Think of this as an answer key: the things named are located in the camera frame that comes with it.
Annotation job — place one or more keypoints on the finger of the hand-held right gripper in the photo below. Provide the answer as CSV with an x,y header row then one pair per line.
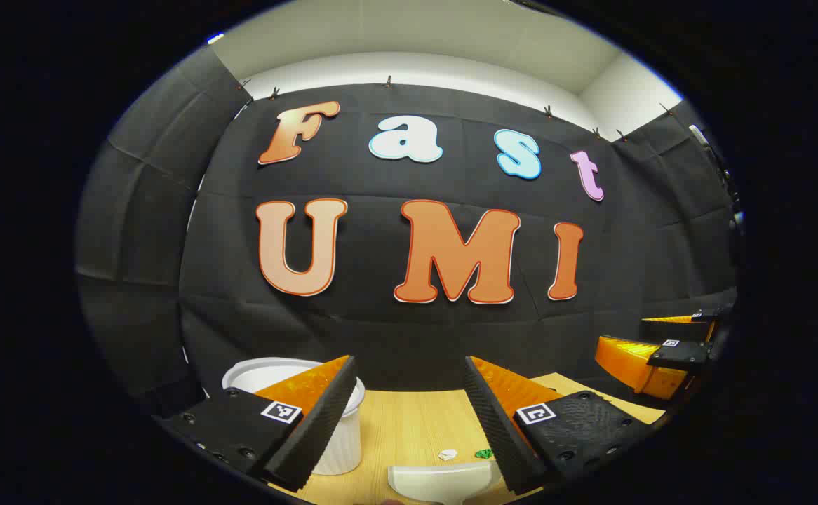
x,y
682,354
675,328

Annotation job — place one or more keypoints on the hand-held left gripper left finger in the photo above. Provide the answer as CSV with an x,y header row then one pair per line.
x,y
318,428

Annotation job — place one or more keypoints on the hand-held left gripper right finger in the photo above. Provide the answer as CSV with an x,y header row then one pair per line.
x,y
497,428

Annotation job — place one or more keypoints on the green paper ball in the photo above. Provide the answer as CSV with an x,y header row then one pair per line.
x,y
483,454

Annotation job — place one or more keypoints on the white ribbed garbage bin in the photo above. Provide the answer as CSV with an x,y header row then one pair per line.
x,y
342,449

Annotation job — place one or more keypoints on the white paper ball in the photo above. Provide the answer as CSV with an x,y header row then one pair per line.
x,y
448,454

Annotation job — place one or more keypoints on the white plastic dustpan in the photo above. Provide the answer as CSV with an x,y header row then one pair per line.
x,y
444,482

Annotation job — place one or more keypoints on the wooden desktop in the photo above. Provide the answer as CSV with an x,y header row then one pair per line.
x,y
409,428

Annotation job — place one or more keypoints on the black backdrop cloth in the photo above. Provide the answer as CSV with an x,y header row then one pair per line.
x,y
381,330

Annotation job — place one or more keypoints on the black tripod stand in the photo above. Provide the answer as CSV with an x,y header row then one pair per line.
x,y
721,175

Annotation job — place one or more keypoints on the row of small cloth clips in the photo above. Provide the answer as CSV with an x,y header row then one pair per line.
x,y
388,81

